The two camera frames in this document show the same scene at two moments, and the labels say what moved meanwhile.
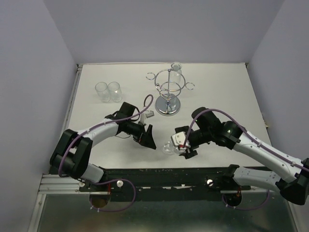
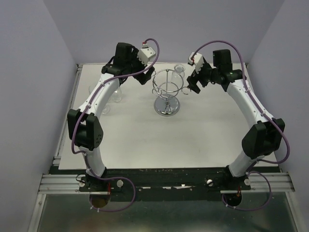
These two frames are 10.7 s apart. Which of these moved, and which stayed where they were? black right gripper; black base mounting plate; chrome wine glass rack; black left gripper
Moved: black right gripper; black left gripper
Stayed: black base mounting plate; chrome wine glass rack
